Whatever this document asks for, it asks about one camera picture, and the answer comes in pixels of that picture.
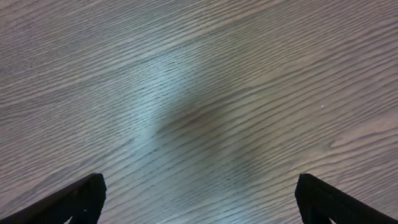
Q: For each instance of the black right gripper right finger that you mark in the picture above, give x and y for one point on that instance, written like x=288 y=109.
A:
x=319 y=202

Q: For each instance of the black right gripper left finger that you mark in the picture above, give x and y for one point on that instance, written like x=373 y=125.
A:
x=79 y=202

